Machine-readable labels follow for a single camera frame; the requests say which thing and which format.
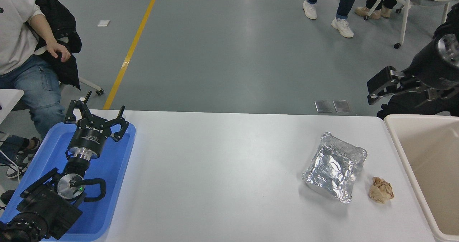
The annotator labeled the seated person's hand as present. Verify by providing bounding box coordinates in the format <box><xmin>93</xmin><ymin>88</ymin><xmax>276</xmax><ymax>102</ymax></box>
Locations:
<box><xmin>46</xmin><ymin>39</ymin><xmax>71</xmax><ymax>62</ymax></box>

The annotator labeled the person in dark clothing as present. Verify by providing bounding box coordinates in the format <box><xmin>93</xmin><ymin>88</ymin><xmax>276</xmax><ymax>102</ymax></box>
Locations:
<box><xmin>377</xmin><ymin>2</ymin><xmax>459</xmax><ymax>118</ymax></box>

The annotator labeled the crumpled tan paper ball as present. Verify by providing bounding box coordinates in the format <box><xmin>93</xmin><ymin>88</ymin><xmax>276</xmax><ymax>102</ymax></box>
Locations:
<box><xmin>369</xmin><ymin>177</ymin><xmax>394</xmax><ymax>204</ymax></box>

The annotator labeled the person with tan shoes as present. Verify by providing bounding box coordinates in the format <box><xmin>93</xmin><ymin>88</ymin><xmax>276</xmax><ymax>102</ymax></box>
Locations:
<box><xmin>355</xmin><ymin>0</ymin><xmax>393</xmax><ymax>19</ymax></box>

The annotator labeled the white side table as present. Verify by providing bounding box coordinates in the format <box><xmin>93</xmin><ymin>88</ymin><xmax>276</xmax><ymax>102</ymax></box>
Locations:
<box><xmin>0</xmin><ymin>89</ymin><xmax>24</xmax><ymax>126</ymax></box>

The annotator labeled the silver foil tray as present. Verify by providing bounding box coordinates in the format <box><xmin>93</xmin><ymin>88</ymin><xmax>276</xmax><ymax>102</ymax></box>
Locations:
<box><xmin>302</xmin><ymin>132</ymin><xmax>368</xmax><ymax>204</ymax></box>

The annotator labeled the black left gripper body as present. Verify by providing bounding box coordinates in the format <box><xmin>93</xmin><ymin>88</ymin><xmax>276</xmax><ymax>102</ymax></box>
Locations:
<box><xmin>68</xmin><ymin>117</ymin><xmax>115</xmax><ymax>156</ymax></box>

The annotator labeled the black floor object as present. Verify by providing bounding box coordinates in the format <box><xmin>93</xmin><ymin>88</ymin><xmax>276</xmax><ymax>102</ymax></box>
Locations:
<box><xmin>0</xmin><ymin>189</ymin><xmax>16</xmax><ymax>205</ymax></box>

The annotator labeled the blue plastic tray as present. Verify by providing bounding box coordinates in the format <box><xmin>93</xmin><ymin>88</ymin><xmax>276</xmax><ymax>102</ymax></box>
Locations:
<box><xmin>0</xmin><ymin>121</ymin><xmax>137</xmax><ymax>242</ymax></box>

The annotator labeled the seated person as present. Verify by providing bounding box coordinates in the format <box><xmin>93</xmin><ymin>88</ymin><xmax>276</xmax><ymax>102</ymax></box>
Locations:
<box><xmin>0</xmin><ymin>0</ymin><xmax>72</xmax><ymax>180</ymax></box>

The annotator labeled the standing person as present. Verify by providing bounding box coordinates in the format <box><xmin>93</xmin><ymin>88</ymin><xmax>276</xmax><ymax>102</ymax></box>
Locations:
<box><xmin>303</xmin><ymin>0</ymin><xmax>361</xmax><ymax>38</ymax></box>

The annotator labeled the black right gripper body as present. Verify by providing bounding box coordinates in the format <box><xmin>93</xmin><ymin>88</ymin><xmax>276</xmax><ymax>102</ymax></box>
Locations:
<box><xmin>405</xmin><ymin>41</ymin><xmax>459</xmax><ymax>91</ymax></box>

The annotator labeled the white cable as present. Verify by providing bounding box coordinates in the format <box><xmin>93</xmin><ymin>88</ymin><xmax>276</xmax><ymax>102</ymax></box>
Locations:
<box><xmin>0</xmin><ymin>147</ymin><xmax>21</xmax><ymax>183</ymax></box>

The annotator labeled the black jacket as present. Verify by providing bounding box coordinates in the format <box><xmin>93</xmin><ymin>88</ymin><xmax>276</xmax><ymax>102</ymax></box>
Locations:
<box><xmin>22</xmin><ymin>0</ymin><xmax>82</xmax><ymax>90</ymax></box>

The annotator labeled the large pale bin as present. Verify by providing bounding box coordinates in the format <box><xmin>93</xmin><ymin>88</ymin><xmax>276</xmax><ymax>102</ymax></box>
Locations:
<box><xmin>384</xmin><ymin>114</ymin><xmax>459</xmax><ymax>242</ymax></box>

